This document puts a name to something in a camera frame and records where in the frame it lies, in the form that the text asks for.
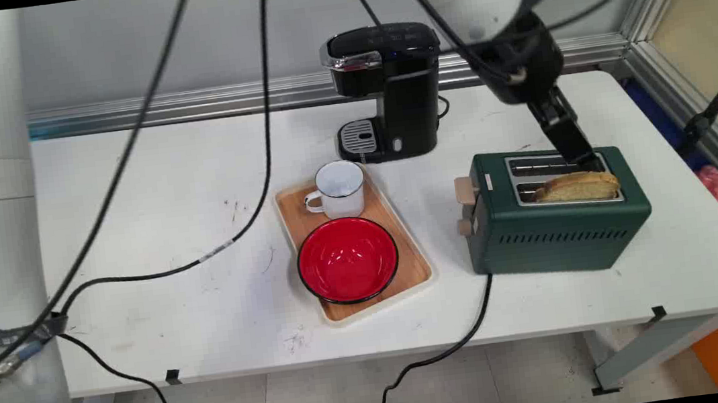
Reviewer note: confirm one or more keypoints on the wooden tray with white rim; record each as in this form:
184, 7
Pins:
410, 266

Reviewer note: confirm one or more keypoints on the green two-slot toaster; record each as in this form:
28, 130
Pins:
559, 239

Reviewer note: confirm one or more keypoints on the red enamel bowl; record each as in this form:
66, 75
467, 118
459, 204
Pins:
347, 260

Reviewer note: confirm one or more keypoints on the aluminium corner frame post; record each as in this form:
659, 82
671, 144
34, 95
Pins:
692, 102

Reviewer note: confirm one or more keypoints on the black table edge clip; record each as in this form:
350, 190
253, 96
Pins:
173, 377
658, 313

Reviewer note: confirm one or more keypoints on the beige toaster lever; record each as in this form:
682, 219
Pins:
466, 190

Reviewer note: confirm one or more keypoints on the white enamel mug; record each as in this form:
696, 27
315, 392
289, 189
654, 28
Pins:
341, 193

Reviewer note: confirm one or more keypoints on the black coffee machine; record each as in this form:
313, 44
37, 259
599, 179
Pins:
403, 88

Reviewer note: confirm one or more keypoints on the aluminium frame rail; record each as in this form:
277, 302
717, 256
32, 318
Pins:
186, 104

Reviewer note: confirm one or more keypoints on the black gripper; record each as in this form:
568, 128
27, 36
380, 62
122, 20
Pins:
522, 64

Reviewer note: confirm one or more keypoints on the bread slice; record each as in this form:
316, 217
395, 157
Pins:
577, 189

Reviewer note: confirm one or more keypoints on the grey table leg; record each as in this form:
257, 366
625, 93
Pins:
659, 346

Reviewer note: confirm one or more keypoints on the blue crate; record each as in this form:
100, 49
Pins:
657, 117

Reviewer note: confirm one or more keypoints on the beige toaster knob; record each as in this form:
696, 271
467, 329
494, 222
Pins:
465, 227

